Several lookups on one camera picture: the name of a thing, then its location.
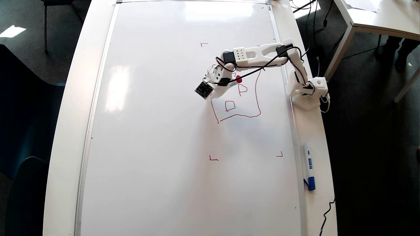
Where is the white honeycomb base mount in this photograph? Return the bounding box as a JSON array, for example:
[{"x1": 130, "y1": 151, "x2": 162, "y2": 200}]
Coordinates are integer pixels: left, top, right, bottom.
[{"x1": 291, "y1": 95, "x2": 321, "y2": 111}]

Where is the large dark blue chair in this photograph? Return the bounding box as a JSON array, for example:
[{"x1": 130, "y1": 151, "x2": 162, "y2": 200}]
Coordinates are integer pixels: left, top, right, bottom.
[{"x1": 0, "y1": 44, "x2": 66, "y2": 179}]

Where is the black wrist camera board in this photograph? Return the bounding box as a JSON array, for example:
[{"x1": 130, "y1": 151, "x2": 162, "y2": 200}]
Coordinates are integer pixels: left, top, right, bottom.
[{"x1": 194, "y1": 81, "x2": 214, "y2": 100}]

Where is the white side table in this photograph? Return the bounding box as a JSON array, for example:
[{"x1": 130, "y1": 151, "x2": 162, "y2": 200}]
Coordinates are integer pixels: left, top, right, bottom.
[{"x1": 333, "y1": 0, "x2": 420, "y2": 104}]

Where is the black camera cable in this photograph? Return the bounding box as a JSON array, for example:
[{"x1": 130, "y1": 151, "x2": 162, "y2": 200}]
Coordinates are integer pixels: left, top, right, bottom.
[{"x1": 208, "y1": 46, "x2": 316, "y2": 95}]

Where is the blue and white marker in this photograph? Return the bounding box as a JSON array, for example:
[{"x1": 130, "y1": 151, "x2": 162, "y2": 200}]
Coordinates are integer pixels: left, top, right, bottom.
[{"x1": 303, "y1": 142, "x2": 316, "y2": 191}]

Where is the long black floor cable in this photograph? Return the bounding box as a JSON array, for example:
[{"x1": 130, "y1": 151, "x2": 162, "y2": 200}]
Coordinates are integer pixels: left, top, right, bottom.
[{"x1": 341, "y1": 37, "x2": 403, "y2": 61}]

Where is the white cable at base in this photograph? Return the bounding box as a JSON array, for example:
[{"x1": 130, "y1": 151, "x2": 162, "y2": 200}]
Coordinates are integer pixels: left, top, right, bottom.
[{"x1": 320, "y1": 93, "x2": 331, "y2": 113}]

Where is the white whiteboard with metal frame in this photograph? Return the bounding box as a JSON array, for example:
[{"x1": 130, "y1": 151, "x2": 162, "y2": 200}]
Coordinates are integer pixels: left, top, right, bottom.
[{"x1": 75, "y1": 0, "x2": 307, "y2": 236}]

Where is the black diagonal floor cable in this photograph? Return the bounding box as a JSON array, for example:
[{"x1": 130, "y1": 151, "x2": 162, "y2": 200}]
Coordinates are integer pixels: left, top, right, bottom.
[{"x1": 292, "y1": 0, "x2": 316, "y2": 14}]

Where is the dark chair with metal legs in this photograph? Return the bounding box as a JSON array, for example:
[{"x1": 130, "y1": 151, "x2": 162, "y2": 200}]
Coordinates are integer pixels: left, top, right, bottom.
[{"x1": 41, "y1": 0, "x2": 83, "y2": 53}]

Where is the thin black table cable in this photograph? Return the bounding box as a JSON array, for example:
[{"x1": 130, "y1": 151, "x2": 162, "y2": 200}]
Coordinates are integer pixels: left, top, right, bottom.
[{"x1": 320, "y1": 196, "x2": 336, "y2": 236}]

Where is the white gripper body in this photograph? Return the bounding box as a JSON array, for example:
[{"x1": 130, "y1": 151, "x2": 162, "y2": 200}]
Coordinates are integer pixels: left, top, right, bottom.
[{"x1": 207, "y1": 67, "x2": 237, "y2": 89}]

